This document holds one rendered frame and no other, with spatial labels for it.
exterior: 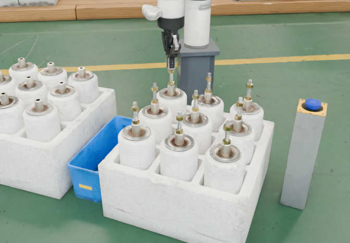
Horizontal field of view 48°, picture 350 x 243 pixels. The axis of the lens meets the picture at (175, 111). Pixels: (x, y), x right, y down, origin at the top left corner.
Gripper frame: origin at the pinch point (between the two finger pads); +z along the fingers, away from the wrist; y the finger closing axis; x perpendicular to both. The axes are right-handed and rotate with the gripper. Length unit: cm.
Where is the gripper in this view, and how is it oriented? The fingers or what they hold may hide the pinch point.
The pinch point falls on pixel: (171, 62)
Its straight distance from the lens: 115.5
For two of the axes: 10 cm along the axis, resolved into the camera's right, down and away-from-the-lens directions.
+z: -0.1, 8.7, 5.0
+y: -2.8, -4.8, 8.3
